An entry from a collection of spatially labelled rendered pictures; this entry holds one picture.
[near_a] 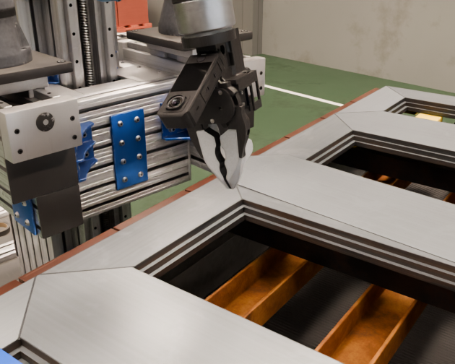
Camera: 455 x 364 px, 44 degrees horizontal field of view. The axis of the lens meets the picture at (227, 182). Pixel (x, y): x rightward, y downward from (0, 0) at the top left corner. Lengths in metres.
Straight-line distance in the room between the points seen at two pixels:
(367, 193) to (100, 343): 0.55
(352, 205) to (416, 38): 4.31
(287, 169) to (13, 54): 0.55
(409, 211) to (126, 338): 0.52
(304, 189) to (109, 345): 0.49
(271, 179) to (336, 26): 4.68
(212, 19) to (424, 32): 4.53
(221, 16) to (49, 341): 0.43
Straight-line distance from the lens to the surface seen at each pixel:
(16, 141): 1.02
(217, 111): 0.74
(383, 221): 0.93
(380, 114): 1.46
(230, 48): 0.77
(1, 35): 1.12
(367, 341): 0.94
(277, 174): 1.07
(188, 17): 0.72
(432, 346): 1.17
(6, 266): 2.09
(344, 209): 0.95
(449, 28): 5.09
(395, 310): 1.02
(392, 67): 5.38
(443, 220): 0.96
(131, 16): 7.27
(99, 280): 0.77
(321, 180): 1.05
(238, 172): 0.76
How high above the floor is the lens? 1.27
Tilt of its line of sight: 24 degrees down
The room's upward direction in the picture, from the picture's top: straight up
